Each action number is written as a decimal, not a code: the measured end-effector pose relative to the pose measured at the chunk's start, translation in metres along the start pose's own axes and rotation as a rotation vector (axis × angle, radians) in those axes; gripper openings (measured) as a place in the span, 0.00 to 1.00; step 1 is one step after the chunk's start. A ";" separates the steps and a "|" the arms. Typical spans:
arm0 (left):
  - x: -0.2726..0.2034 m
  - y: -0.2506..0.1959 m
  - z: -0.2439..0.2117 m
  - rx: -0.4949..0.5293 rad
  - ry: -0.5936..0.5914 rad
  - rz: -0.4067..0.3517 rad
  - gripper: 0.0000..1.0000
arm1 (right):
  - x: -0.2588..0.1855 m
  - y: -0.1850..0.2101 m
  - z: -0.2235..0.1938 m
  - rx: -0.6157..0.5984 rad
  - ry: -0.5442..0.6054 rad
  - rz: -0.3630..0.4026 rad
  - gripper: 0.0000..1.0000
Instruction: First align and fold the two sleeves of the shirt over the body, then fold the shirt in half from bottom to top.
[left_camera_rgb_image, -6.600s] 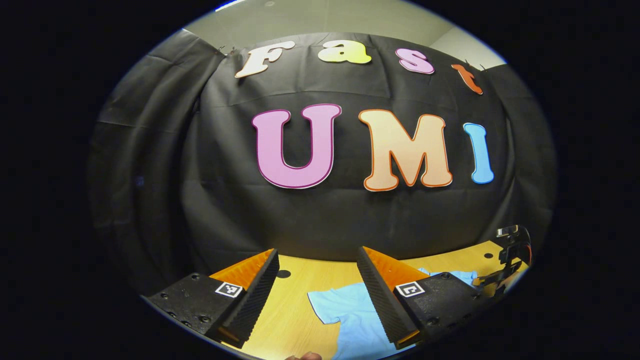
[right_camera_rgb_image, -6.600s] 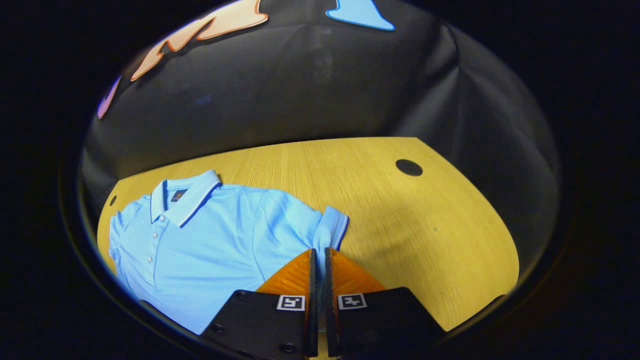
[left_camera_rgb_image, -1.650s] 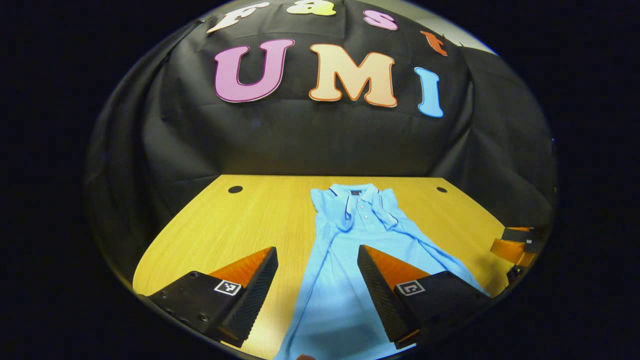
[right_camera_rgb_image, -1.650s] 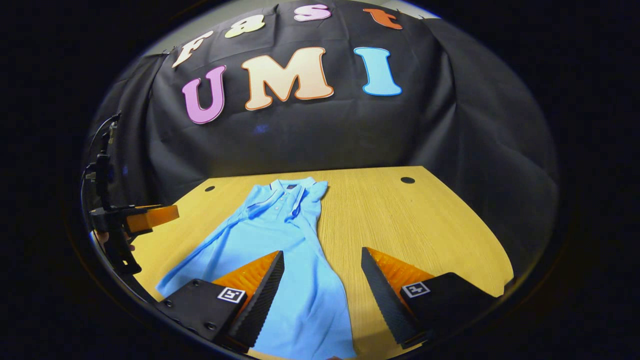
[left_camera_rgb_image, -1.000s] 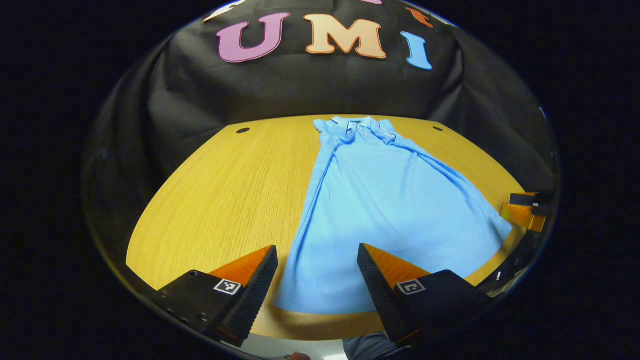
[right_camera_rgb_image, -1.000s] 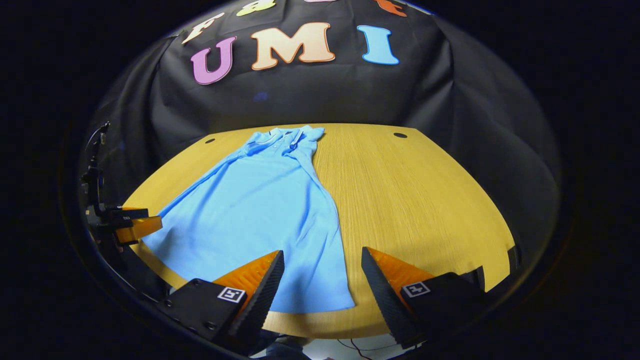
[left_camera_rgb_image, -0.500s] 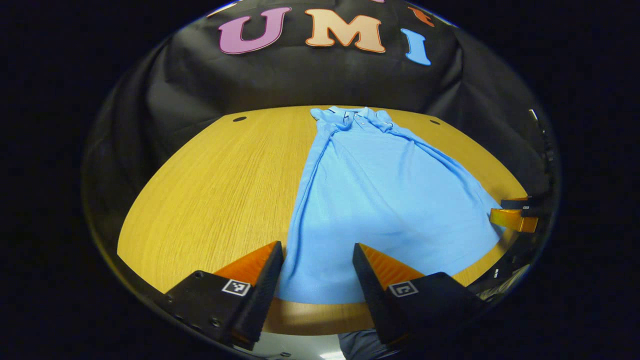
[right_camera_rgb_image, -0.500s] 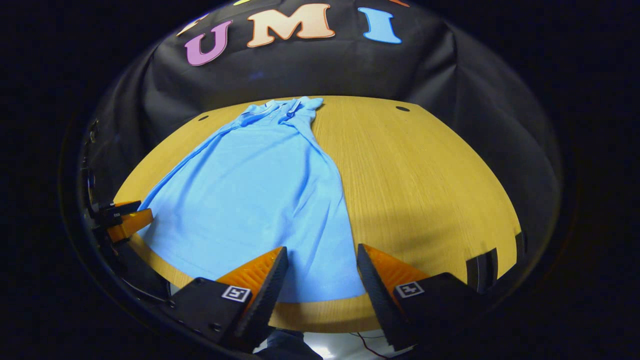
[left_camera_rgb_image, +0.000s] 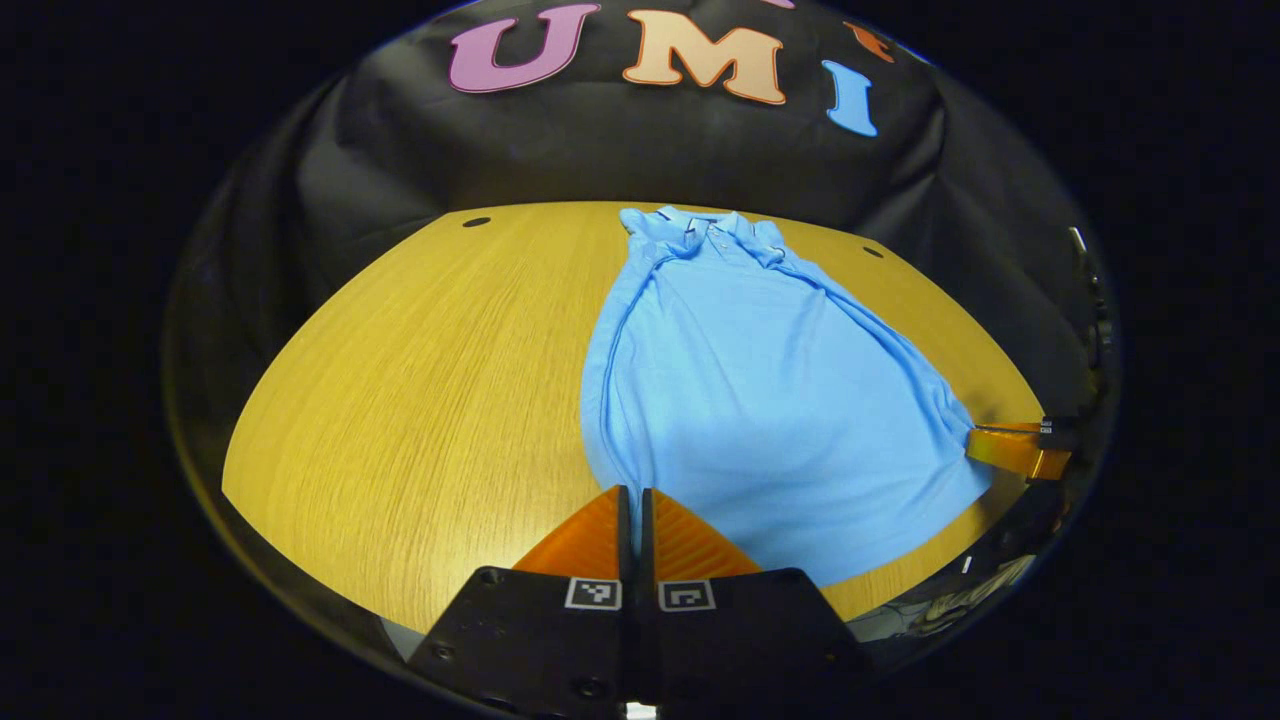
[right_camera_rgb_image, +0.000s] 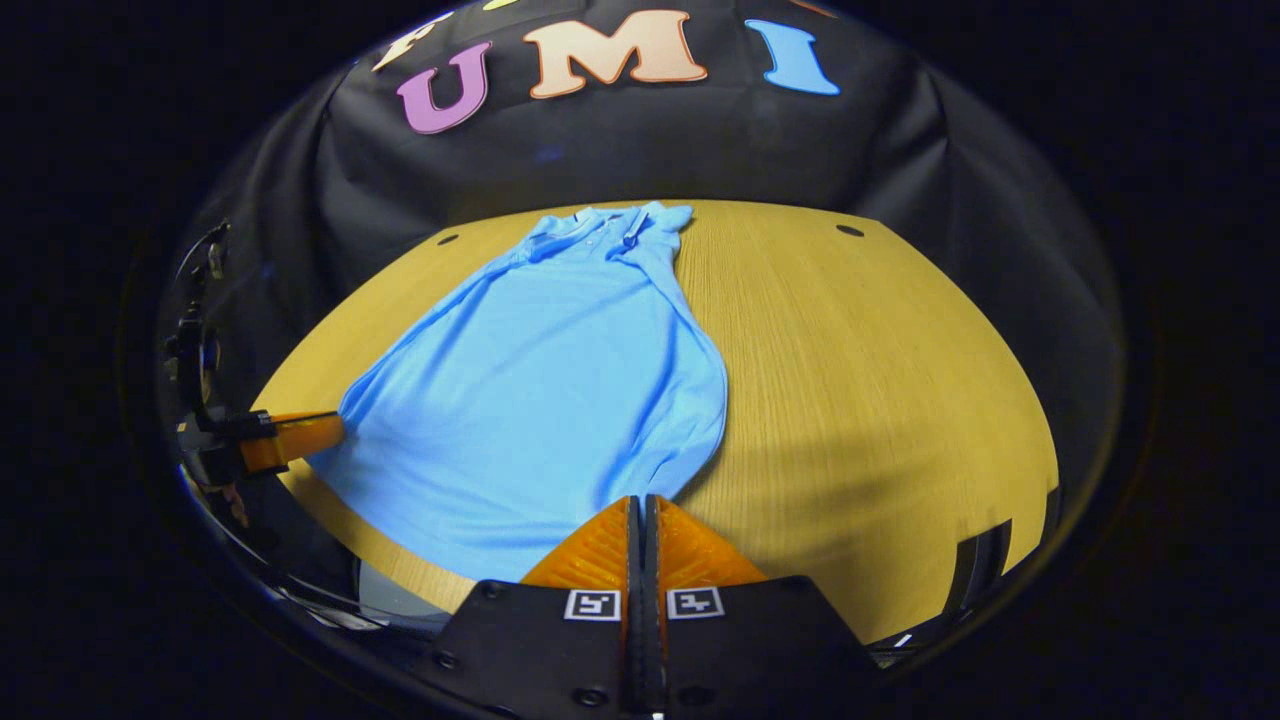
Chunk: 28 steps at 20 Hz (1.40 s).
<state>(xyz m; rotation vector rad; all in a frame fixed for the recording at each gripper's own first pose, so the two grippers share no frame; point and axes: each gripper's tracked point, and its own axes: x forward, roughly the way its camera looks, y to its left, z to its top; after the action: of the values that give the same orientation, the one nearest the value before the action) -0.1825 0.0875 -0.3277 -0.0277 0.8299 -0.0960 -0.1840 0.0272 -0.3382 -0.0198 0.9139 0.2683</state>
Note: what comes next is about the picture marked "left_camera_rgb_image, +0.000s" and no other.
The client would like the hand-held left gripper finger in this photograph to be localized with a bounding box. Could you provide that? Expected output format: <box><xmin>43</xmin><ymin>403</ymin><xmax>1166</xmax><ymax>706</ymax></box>
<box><xmin>640</xmin><ymin>486</ymin><xmax>873</xmax><ymax>709</ymax></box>
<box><xmin>408</xmin><ymin>484</ymin><xmax>637</xmax><ymax>719</ymax></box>

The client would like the light blue T-shirt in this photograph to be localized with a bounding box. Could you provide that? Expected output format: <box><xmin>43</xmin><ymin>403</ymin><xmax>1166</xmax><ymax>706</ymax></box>
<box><xmin>578</xmin><ymin>205</ymin><xmax>996</xmax><ymax>589</ymax></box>

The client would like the dark metal stand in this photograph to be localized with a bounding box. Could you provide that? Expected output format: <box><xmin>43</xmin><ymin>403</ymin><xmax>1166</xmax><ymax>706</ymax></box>
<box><xmin>1065</xmin><ymin>225</ymin><xmax>1114</xmax><ymax>401</ymax></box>

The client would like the pale printed cloth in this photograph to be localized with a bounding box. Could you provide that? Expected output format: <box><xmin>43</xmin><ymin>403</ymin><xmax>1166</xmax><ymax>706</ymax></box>
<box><xmin>880</xmin><ymin>553</ymin><xmax>1039</xmax><ymax>641</ymax></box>

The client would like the black backdrop cloth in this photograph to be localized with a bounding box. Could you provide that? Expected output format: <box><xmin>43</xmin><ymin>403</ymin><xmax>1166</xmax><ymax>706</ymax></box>
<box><xmin>165</xmin><ymin>0</ymin><xmax>1116</xmax><ymax>471</ymax></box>

